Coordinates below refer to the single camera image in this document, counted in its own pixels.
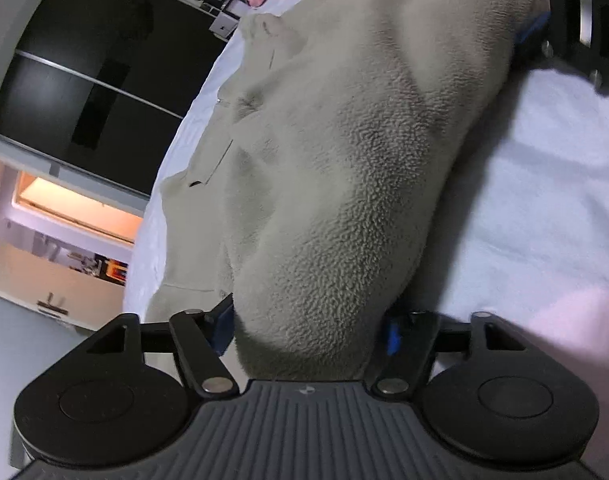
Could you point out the beige fleece jacket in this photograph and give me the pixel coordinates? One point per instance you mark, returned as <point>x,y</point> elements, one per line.
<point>344,160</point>

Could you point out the white bedside table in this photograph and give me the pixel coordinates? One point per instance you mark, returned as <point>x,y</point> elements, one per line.
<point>224,22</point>

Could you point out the cream door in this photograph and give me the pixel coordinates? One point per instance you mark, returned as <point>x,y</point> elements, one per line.
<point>14,280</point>

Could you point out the black wardrobe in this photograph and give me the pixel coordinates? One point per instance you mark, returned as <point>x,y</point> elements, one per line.
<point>84,85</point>

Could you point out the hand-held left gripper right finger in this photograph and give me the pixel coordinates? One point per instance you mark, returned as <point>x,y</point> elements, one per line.
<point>394,337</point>

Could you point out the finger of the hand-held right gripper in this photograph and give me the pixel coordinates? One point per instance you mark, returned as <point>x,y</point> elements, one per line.
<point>529,30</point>

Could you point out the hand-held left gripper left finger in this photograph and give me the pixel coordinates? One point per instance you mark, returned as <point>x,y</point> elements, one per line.
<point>224,332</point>

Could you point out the bed with spotted sheet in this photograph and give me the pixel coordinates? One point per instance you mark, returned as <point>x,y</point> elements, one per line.
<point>534,185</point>

